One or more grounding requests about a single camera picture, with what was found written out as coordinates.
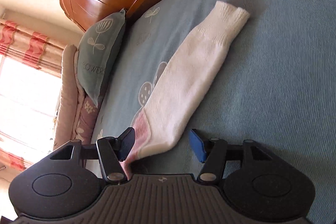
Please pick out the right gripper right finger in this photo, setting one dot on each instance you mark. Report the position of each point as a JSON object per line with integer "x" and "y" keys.
{"x": 211, "y": 153}

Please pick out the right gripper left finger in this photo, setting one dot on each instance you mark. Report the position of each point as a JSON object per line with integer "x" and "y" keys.
{"x": 111, "y": 152}

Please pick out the pink and cream sweater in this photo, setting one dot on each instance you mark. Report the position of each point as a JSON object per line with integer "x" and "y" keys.
{"x": 184, "y": 82}

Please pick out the folded pink floral quilt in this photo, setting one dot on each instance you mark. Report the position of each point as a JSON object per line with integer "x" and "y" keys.
{"x": 77, "y": 114}

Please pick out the teal floral bed sheet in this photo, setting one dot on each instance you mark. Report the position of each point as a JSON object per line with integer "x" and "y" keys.
{"x": 276, "y": 86}

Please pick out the left striped curtain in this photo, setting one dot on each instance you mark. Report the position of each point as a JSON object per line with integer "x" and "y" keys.
{"x": 14, "y": 161}

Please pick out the striped curtain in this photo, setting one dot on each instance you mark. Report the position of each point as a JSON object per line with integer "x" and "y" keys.
{"x": 14, "y": 161}
{"x": 31, "y": 48}

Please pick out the teal flowers pillow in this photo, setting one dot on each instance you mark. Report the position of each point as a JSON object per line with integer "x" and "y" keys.
{"x": 98, "y": 49}

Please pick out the right striped curtain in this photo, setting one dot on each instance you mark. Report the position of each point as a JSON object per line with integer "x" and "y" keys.
{"x": 31, "y": 48}

